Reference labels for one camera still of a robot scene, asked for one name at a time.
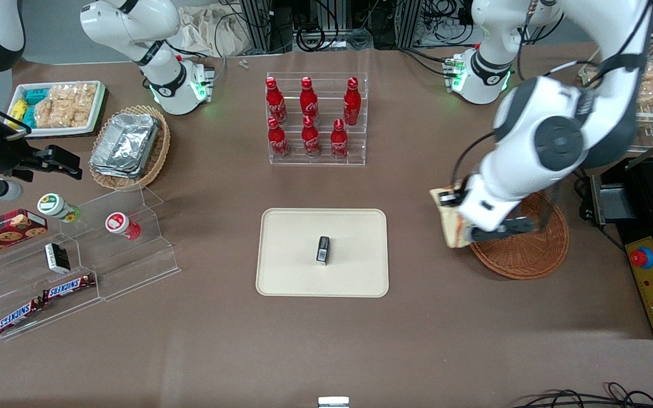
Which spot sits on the brown snickers bar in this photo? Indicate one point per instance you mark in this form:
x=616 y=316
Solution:
x=68 y=287
x=19 y=315

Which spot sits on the teal snack packet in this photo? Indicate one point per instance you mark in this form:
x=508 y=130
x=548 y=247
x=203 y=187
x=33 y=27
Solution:
x=29 y=116
x=35 y=95

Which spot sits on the triangular sandwich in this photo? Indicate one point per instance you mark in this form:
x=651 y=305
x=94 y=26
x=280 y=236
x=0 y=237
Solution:
x=452 y=226

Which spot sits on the beige cloth bag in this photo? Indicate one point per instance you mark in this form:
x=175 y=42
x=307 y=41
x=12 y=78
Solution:
x=213 y=31

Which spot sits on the aluminium foil container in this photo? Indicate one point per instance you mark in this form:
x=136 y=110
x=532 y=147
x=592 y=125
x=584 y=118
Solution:
x=125 y=141
x=114 y=173

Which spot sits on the clear acrylic bottle rack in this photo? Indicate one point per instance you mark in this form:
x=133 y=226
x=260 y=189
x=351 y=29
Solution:
x=360 y=147

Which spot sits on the small white black device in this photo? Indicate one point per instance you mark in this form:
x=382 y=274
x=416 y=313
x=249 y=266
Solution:
x=333 y=403

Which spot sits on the round brown wicker basket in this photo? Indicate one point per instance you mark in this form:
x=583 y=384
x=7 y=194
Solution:
x=525 y=258

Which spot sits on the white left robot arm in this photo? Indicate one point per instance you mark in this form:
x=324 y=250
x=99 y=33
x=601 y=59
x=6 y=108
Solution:
x=559 y=136

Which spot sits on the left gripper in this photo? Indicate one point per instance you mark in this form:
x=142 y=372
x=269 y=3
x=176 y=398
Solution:
x=449 y=199

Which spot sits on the white rectangular snack tray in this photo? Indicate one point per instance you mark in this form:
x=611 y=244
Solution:
x=97 y=110

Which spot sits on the black base board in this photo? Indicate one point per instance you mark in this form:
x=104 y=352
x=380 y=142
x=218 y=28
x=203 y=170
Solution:
x=644 y=226

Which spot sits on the black and white small box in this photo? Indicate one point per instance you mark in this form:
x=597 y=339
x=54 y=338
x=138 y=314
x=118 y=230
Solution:
x=57 y=258

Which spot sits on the red lid cup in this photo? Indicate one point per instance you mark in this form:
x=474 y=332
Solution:
x=119 y=224

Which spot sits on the red cola bottle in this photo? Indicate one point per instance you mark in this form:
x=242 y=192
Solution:
x=339 y=140
x=352 y=102
x=310 y=137
x=277 y=139
x=308 y=101
x=275 y=102

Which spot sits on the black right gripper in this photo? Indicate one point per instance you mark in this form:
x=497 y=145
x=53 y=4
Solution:
x=4 y=154

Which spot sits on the beige rectangular tray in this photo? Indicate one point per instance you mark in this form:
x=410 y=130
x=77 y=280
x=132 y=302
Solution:
x=292 y=255

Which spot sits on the clear acrylic step display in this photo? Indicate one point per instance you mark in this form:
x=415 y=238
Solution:
x=134 y=266

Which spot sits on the clear rice cracker pack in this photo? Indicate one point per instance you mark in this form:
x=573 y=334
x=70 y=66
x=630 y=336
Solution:
x=46 y=113
x=80 y=102

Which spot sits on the green lid cup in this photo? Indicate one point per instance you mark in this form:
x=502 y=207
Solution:
x=54 y=206

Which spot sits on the red cookie box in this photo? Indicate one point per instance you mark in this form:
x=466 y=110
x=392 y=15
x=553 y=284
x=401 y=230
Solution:
x=3 y=232

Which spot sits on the oval light wicker basket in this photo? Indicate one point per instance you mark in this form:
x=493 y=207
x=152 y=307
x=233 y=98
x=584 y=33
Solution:
x=159 y=153

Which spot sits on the grey metal box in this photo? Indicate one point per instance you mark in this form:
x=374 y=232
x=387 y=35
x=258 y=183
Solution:
x=613 y=207

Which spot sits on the yellow snack packet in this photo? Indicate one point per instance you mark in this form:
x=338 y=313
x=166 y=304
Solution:
x=17 y=110

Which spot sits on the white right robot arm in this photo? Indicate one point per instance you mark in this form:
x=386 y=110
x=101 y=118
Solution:
x=168 y=79

